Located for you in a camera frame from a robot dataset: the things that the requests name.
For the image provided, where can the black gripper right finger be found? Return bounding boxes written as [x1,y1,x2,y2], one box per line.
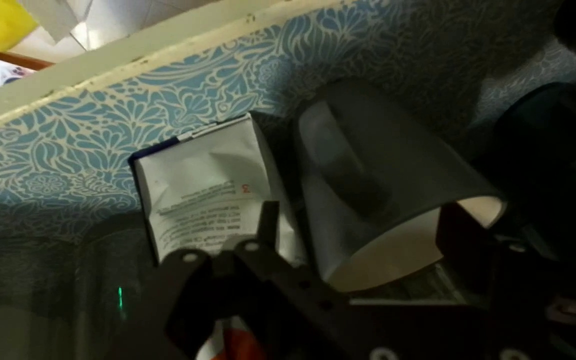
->
[437,205,576,360]

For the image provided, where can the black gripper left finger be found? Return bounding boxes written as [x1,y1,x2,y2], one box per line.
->
[165,251,249,360]

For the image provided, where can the white folded paper packet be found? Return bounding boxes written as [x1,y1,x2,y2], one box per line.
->
[127,111,310,269]

